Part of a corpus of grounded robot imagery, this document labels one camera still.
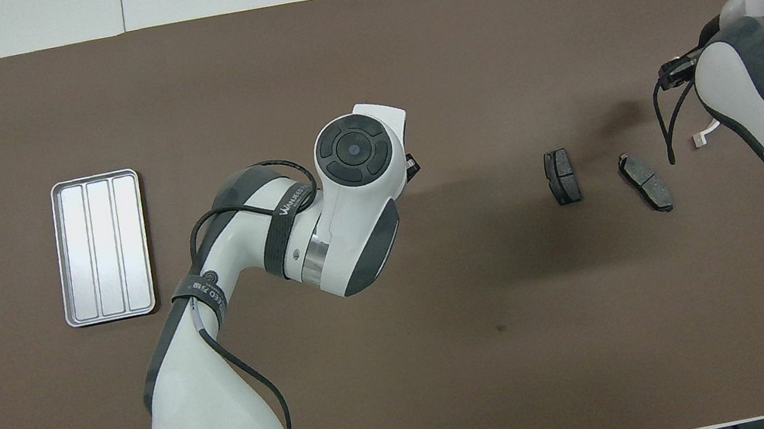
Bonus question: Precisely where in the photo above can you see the dark grey curved brake pad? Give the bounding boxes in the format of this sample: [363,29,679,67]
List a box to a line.
[615,146,676,220]

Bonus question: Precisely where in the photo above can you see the brown table mat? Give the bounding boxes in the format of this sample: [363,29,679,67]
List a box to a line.
[0,0,764,429]

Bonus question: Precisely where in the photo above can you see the white semicircular bracket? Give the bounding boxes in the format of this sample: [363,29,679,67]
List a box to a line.
[687,117,725,150]

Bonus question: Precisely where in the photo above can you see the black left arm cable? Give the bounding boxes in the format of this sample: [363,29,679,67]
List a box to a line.
[173,152,361,429]

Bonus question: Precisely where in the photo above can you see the dark grey rectangular brake pad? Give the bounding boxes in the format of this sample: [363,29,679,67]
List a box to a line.
[541,146,584,209]

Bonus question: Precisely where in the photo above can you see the silver metal tray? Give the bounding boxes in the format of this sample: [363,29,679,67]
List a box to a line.
[42,167,163,330]

